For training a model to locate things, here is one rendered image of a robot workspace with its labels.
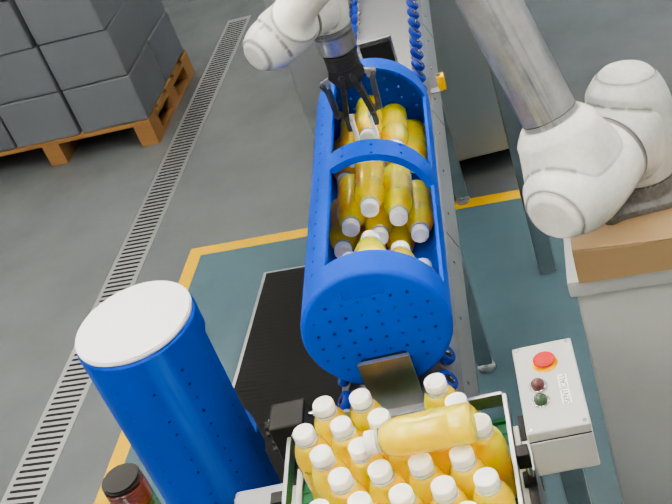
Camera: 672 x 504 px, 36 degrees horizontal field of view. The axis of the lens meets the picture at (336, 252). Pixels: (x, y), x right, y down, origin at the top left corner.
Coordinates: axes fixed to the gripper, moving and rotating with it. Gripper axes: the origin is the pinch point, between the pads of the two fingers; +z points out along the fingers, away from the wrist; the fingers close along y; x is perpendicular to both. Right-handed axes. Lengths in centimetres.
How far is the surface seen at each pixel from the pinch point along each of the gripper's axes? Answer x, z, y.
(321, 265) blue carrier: 56, -4, 7
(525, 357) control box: 80, 7, -26
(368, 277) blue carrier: 64, -5, -2
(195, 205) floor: -187, 117, 116
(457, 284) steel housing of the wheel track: 27.0, 29.8, -12.9
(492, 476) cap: 102, 9, -17
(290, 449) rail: 77, 19, 20
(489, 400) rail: 75, 20, -17
